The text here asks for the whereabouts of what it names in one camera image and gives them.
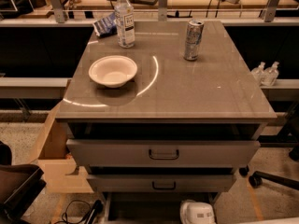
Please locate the grey drawer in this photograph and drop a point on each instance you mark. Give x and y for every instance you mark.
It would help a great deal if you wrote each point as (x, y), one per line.
(161, 183)
(149, 208)
(162, 153)

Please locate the grey drawer cabinet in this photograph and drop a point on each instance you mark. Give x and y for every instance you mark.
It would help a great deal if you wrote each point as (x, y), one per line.
(214, 98)

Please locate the clear plastic water bottle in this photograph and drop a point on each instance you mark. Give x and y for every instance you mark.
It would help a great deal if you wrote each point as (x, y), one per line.
(124, 20)

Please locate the grey bottom drawer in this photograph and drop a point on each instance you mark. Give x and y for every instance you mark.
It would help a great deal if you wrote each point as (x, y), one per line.
(149, 208)

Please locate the clear pump bottle left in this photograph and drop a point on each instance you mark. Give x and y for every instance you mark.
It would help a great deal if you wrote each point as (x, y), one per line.
(258, 72)

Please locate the blue white snack bag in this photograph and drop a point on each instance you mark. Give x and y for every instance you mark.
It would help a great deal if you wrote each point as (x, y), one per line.
(105, 26)

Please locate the grey middle drawer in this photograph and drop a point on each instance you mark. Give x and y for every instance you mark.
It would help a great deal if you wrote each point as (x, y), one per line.
(161, 183)

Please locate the black bin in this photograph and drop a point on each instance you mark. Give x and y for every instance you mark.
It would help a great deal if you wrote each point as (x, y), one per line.
(19, 186)

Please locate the cardboard box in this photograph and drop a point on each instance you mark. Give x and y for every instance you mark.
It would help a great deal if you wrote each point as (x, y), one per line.
(61, 173)

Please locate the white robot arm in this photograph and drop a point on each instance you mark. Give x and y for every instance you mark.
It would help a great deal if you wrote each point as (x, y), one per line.
(192, 212)

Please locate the grey top drawer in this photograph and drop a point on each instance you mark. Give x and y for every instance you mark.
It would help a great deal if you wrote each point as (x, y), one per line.
(162, 153)

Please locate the white bowl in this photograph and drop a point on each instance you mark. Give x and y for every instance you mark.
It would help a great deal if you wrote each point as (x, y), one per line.
(113, 71)

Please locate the silver drink can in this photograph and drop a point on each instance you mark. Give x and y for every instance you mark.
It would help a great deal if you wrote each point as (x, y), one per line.
(193, 39)

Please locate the office chair base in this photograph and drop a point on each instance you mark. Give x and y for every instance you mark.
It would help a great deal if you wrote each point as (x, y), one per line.
(256, 180)

